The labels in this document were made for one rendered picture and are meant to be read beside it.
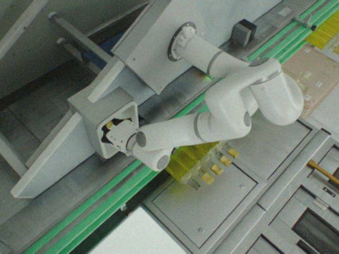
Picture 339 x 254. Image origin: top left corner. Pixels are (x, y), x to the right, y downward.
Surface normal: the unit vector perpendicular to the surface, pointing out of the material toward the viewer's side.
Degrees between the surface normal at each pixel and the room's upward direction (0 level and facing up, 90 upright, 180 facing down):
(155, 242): 90
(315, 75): 81
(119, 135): 105
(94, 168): 90
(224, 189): 90
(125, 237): 90
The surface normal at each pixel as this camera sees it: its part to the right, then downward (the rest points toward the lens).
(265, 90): -0.39, 0.52
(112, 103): 0.05, -0.57
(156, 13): -0.29, -0.23
